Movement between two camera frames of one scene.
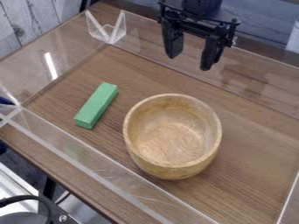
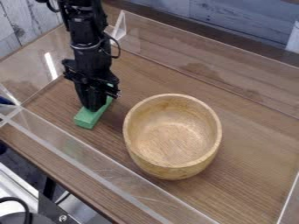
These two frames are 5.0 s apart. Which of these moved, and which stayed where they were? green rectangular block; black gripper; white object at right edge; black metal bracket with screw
Moved: black gripper
Stayed: white object at right edge; black metal bracket with screw; green rectangular block
